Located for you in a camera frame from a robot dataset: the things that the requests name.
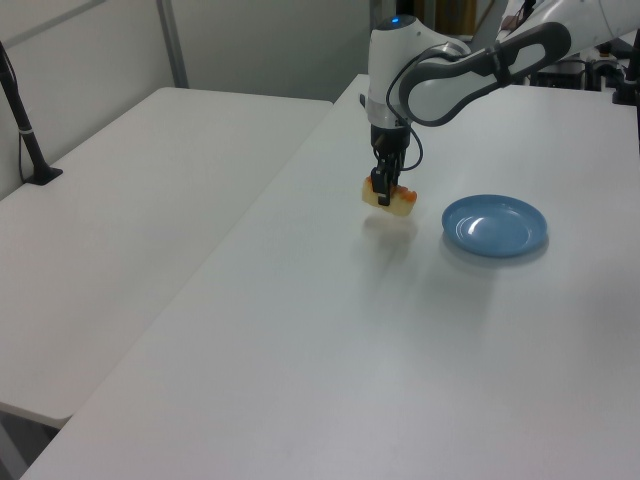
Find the black clamp stand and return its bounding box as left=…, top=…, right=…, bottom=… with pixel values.
left=610, top=34, right=640, bottom=107

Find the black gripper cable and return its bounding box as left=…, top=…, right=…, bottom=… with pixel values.
left=385, top=42, right=502, bottom=172

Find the bread with orange topping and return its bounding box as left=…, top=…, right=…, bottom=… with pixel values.
left=360, top=174, right=419, bottom=219

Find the blue plate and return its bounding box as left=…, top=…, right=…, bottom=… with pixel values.
left=440, top=194, right=550, bottom=259

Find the black camera stand pole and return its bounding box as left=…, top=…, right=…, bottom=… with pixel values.
left=0, top=39, right=65, bottom=188

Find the black electronics box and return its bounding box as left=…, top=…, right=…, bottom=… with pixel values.
left=528, top=64, right=587, bottom=91

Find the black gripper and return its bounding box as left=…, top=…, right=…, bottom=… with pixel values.
left=369, top=123, right=413, bottom=208

